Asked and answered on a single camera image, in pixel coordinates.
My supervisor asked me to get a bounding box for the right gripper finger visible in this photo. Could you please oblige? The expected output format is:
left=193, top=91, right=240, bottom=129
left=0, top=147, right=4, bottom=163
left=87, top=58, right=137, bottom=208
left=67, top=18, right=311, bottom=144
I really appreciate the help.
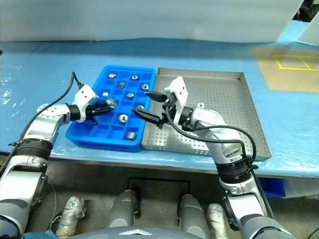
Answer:
left=144, top=91, right=166, bottom=102
left=131, top=109, right=161, bottom=124

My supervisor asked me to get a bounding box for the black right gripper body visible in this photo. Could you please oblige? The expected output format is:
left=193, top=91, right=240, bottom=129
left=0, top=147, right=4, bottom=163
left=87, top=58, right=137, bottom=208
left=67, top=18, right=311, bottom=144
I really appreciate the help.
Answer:
left=157, top=92, right=176, bottom=130

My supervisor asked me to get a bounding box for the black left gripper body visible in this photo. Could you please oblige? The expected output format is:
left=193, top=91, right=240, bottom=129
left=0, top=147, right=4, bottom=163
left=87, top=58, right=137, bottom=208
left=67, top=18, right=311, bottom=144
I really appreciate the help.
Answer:
left=85, top=102, right=101, bottom=125

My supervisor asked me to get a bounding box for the blue compartment tray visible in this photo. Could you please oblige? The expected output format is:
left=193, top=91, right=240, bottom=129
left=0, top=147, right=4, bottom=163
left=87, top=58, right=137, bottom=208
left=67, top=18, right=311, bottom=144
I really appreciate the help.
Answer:
left=65, top=65, right=157, bottom=153

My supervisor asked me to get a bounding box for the perforated steel tray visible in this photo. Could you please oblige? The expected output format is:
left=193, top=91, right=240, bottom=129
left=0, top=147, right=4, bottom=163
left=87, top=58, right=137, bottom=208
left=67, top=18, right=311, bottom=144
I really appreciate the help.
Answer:
left=141, top=67, right=272, bottom=162

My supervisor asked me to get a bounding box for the white foam board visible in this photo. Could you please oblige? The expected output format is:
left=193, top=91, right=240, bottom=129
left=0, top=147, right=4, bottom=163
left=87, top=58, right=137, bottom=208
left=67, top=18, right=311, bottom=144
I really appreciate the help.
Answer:
left=0, top=0, right=306, bottom=42

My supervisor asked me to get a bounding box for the grey left robot leg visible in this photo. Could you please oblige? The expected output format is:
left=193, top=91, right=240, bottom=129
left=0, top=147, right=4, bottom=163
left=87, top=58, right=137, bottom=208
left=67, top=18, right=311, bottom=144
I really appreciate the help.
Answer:
left=106, top=189, right=140, bottom=229

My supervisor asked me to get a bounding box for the grey robot leg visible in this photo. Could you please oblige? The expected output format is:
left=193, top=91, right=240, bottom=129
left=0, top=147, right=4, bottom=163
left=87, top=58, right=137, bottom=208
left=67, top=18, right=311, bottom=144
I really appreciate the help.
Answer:
left=177, top=194, right=212, bottom=232
left=106, top=189, right=140, bottom=229

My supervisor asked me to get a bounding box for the white wrapped foot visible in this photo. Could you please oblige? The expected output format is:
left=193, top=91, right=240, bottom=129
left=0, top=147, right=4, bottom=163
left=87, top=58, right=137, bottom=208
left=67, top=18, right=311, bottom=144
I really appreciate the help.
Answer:
left=207, top=203, right=229, bottom=239
left=55, top=196, right=87, bottom=236

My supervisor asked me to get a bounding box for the grey right robot leg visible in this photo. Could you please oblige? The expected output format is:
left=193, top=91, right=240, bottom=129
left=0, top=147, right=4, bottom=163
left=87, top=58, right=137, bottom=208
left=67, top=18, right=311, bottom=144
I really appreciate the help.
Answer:
left=177, top=194, right=212, bottom=232

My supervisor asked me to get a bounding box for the brown flat mat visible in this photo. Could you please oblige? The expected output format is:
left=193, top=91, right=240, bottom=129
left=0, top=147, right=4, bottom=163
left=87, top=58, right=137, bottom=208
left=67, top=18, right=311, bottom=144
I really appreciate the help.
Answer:
left=250, top=46, right=319, bottom=93

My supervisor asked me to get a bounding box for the grey robot torso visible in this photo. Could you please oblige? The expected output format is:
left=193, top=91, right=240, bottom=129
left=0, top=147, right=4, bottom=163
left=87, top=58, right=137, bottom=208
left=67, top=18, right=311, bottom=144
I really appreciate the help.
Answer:
left=72, top=225, right=225, bottom=239

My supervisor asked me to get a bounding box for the blue plastic crate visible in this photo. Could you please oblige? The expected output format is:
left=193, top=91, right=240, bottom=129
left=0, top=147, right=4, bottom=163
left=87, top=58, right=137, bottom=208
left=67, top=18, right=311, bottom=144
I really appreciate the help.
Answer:
left=256, top=177, right=285, bottom=198

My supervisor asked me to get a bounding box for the blue fabric piece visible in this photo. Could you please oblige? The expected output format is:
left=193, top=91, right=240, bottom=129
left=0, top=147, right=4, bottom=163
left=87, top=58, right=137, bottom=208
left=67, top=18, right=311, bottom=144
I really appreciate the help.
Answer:
left=23, top=230, right=57, bottom=239

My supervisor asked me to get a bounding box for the white slanted panel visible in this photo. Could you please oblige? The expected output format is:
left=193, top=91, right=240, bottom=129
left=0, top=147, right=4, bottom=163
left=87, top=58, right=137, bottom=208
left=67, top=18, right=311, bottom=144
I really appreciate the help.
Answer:
left=298, top=16, right=319, bottom=46

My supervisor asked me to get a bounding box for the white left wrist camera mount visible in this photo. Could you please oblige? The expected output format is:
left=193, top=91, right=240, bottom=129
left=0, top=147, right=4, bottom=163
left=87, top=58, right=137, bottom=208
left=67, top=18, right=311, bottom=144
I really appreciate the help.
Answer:
left=74, top=84, right=98, bottom=123

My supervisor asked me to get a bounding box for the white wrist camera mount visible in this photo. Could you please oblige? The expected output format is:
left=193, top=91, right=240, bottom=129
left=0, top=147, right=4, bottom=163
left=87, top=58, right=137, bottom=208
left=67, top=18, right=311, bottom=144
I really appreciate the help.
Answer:
left=164, top=76, right=187, bottom=123
left=74, top=84, right=98, bottom=123

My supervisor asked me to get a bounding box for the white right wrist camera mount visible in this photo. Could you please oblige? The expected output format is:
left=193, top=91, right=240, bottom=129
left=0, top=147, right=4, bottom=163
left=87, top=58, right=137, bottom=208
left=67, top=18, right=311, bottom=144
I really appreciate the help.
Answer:
left=164, top=76, right=187, bottom=123

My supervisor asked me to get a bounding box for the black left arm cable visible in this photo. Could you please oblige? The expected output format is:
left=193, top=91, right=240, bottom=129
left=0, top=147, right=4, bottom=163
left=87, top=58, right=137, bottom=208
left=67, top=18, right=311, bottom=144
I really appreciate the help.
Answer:
left=0, top=71, right=83, bottom=175

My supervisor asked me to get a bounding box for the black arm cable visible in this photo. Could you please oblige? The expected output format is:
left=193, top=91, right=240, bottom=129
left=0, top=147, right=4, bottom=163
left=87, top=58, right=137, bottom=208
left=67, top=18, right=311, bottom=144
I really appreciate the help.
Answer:
left=162, top=98, right=276, bottom=221
left=0, top=71, right=83, bottom=175

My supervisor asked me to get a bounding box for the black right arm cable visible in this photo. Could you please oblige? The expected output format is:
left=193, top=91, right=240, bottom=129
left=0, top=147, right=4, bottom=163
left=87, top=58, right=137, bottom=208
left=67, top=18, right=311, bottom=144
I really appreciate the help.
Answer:
left=162, top=98, right=276, bottom=221

